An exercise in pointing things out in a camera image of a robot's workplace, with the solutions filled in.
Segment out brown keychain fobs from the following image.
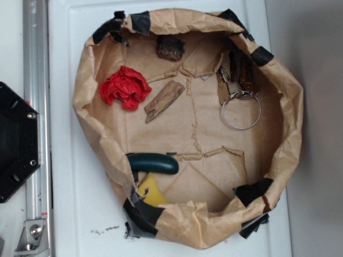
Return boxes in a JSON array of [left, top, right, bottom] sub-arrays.
[[216, 50, 259, 105]]

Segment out flat wood piece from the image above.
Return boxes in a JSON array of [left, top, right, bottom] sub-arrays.
[[145, 80, 185, 123]]

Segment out metal key ring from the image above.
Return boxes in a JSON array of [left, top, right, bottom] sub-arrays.
[[221, 95, 262, 131]]

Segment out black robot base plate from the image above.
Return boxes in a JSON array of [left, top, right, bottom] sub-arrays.
[[1, 82, 40, 203]]

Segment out aluminium extrusion rail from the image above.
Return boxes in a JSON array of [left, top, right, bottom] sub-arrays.
[[23, 1, 54, 256]]

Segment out brown paper bag bin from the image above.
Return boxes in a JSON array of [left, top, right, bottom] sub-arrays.
[[73, 8, 304, 250]]

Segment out dark brown rock chunk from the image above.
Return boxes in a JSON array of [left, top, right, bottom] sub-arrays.
[[157, 35, 185, 62]]

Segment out crumpled red plastic bag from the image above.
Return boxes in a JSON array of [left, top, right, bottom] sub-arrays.
[[99, 65, 152, 111]]

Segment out green plastic pickle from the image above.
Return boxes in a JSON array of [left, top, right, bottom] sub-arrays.
[[127, 153, 179, 175]]

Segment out metal corner bracket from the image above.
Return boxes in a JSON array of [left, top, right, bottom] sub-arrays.
[[14, 219, 49, 256]]

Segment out yellow sponge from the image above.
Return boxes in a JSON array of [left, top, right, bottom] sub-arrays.
[[137, 173, 168, 207]]

